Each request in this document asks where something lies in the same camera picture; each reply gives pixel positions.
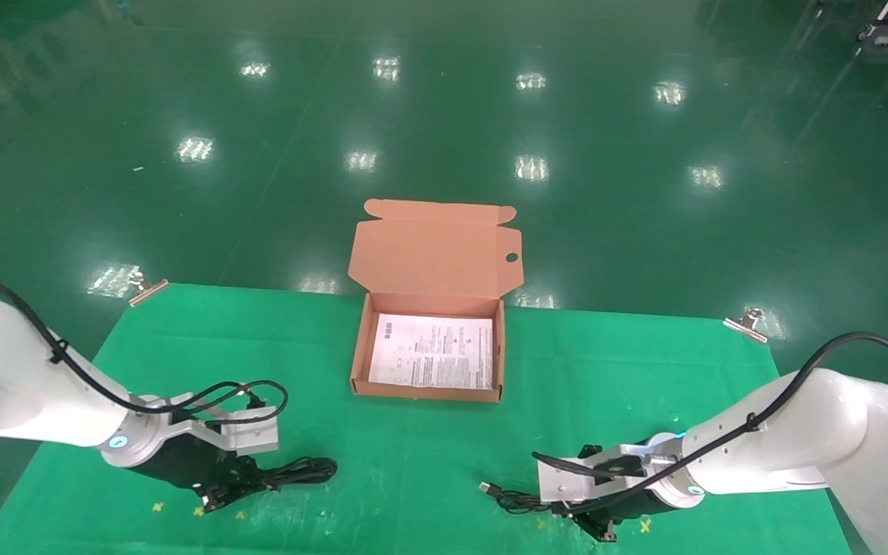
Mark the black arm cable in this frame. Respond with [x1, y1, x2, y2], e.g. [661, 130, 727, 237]
[0, 277, 291, 421]
[531, 331, 888, 516]

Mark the green table mat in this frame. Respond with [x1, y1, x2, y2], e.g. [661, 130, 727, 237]
[0, 283, 853, 555]

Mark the white printed leaflet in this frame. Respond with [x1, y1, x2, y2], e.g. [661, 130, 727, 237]
[368, 313, 495, 390]

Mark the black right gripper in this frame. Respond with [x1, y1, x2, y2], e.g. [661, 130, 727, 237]
[563, 484, 682, 543]

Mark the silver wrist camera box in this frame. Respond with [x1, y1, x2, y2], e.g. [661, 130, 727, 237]
[190, 407, 281, 457]
[538, 443, 649, 506]

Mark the black wired mouse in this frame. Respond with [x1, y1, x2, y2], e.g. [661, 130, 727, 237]
[479, 481, 562, 515]

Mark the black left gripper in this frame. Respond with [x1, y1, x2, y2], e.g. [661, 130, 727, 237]
[140, 434, 280, 514]

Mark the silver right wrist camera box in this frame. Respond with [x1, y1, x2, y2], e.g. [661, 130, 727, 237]
[538, 443, 649, 506]

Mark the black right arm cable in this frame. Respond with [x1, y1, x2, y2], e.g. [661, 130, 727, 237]
[531, 331, 888, 516]

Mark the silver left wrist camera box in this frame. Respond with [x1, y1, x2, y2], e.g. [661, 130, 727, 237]
[190, 407, 281, 457]

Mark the black data cable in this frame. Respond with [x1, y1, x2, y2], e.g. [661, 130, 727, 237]
[255, 456, 338, 494]

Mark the orange cardboard box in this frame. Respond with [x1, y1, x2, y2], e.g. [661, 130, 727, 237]
[348, 199, 526, 404]

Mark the metal mat clip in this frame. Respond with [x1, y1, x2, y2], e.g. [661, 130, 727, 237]
[724, 307, 770, 344]
[128, 270, 170, 308]

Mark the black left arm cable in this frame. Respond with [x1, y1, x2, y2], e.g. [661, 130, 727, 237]
[0, 277, 291, 421]

